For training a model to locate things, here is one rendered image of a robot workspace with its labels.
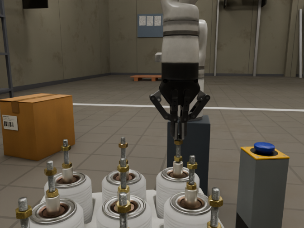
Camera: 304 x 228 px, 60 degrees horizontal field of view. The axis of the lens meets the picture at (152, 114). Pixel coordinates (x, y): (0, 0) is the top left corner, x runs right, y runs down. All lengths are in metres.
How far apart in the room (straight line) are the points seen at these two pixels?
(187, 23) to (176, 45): 0.04
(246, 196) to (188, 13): 0.39
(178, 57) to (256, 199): 0.32
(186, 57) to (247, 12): 8.56
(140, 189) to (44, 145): 0.98
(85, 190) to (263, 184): 0.36
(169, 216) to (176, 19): 0.35
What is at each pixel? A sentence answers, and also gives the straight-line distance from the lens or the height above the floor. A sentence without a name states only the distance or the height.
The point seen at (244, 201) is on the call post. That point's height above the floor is 0.20.
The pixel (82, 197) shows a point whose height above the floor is 0.23.
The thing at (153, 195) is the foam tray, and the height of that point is 0.18.
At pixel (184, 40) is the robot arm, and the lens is 0.51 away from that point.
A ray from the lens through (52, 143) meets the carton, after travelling 1.52.
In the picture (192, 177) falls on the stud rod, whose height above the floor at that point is 0.30.
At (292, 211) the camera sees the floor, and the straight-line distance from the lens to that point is 1.06.
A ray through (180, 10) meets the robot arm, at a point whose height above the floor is 0.59.
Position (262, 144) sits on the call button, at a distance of 0.59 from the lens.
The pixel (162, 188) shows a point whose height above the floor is 0.23.
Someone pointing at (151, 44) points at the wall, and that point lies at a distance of 8.95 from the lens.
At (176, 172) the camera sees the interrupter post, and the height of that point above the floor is 0.26.
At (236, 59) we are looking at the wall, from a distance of 8.91.
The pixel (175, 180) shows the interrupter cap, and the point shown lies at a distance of 0.57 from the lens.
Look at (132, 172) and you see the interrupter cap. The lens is 0.61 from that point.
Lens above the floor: 0.50
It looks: 12 degrees down
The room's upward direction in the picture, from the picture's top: straight up
